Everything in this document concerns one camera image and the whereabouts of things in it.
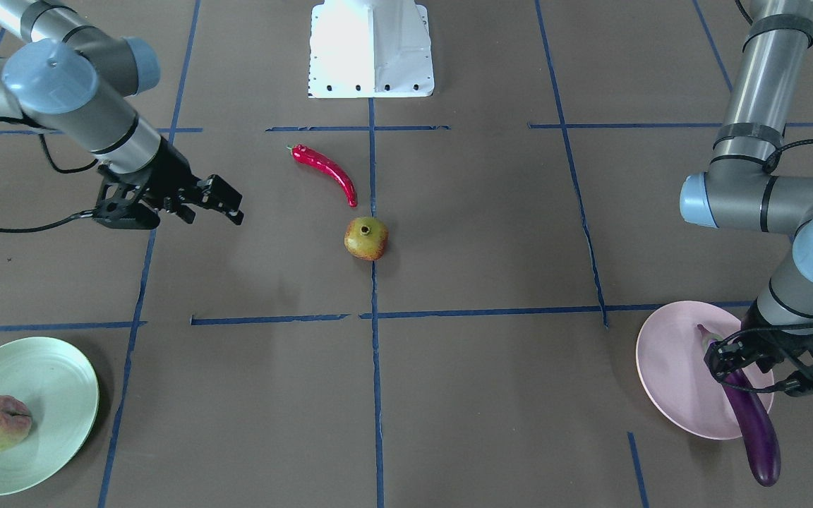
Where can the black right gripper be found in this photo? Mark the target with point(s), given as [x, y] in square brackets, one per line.
[169, 173]

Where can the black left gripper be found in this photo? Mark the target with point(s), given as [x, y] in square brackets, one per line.
[750, 322]

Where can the purple eggplant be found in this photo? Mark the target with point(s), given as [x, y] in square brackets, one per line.
[758, 434]

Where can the red chili pepper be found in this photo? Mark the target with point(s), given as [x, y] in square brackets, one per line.
[319, 162]

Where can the red yellow pomegranate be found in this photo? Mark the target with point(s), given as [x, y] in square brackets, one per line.
[366, 238]

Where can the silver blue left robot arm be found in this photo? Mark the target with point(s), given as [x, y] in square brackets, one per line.
[741, 190]

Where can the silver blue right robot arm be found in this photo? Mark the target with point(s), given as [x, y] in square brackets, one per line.
[71, 77]

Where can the pink plastic plate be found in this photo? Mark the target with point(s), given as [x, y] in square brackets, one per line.
[670, 363]

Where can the green plastic plate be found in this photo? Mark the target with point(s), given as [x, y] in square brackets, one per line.
[59, 386]

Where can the white camera stand base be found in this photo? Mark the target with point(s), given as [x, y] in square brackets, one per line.
[370, 49]

